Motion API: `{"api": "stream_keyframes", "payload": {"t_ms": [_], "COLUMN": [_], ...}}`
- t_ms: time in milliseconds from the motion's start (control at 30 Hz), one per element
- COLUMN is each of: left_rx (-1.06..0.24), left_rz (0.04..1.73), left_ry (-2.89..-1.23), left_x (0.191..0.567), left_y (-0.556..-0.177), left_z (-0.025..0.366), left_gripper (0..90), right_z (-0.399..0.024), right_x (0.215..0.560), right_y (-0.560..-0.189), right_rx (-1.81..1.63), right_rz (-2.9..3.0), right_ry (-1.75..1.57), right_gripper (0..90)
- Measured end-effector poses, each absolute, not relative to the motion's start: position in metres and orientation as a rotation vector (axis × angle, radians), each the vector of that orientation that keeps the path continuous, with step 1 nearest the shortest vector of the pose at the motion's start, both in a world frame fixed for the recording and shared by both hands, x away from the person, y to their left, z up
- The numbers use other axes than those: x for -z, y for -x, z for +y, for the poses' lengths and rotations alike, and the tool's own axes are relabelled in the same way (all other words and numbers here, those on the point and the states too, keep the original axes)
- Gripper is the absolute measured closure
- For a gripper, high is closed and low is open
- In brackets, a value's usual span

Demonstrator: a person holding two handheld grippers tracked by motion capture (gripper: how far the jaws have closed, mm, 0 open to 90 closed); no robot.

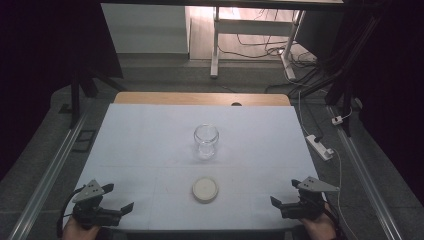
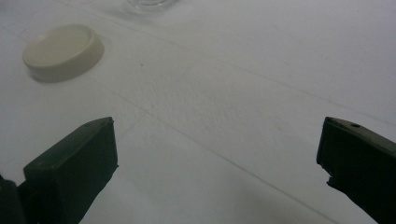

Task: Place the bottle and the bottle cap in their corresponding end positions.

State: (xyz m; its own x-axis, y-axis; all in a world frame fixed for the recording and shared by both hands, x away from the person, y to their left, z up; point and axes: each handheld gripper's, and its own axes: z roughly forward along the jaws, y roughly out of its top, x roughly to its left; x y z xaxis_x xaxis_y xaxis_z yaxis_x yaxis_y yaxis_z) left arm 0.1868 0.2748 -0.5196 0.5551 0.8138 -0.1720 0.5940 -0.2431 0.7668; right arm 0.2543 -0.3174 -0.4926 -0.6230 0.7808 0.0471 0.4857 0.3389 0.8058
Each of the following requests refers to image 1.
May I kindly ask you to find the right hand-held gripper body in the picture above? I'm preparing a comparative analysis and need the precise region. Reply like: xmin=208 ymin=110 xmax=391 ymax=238
xmin=280 ymin=176 xmax=340 ymax=221

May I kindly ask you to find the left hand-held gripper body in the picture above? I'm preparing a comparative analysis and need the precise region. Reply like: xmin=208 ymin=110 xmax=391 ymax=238
xmin=72 ymin=179 xmax=123 ymax=230

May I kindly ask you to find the round white jar lid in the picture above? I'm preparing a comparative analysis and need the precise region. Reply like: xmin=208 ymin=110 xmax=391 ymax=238
xmin=191 ymin=176 xmax=220 ymax=204

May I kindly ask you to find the clear glass jar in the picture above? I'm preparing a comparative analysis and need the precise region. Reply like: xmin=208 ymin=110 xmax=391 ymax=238
xmin=193 ymin=123 xmax=220 ymax=160

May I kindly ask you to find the person's left hand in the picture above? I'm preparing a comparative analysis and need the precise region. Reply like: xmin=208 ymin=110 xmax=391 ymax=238
xmin=62 ymin=218 xmax=101 ymax=240

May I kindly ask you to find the person's right hand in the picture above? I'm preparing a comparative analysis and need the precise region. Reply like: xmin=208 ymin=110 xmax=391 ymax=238
xmin=299 ymin=204 xmax=337 ymax=240

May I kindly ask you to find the white power strip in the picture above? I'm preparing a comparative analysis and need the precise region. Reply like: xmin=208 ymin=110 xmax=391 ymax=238
xmin=305 ymin=134 xmax=335 ymax=162

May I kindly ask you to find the black metal stand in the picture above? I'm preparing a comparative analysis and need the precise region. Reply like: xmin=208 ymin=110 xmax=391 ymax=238
xmin=59 ymin=59 xmax=128 ymax=129
xmin=289 ymin=13 xmax=381 ymax=138

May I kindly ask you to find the wooden table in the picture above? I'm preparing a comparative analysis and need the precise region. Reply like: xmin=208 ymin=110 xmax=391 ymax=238
xmin=113 ymin=92 xmax=292 ymax=107

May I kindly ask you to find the black curtain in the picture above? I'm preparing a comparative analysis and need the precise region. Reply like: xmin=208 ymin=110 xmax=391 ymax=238
xmin=343 ymin=0 xmax=424 ymax=204
xmin=0 ymin=0 xmax=124 ymax=181

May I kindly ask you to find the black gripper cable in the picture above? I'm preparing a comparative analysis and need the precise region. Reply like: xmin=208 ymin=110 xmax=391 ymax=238
xmin=324 ymin=199 xmax=344 ymax=240
xmin=56 ymin=185 xmax=86 ymax=238

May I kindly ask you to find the black rectangular floor frame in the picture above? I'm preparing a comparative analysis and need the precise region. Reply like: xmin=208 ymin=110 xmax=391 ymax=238
xmin=71 ymin=129 xmax=98 ymax=154

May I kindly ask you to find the aluminium rail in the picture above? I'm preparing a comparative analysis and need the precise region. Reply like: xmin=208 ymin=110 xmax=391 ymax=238
xmin=8 ymin=109 xmax=89 ymax=240
xmin=328 ymin=106 xmax=404 ymax=240

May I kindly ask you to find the tangle of floor cables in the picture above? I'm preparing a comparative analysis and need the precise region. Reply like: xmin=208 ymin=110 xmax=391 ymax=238
xmin=218 ymin=33 xmax=318 ymax=69

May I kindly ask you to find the white desk frame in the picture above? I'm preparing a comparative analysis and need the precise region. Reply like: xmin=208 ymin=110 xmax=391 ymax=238
xmin=209 ymin=6 xmax=306 ymax=81

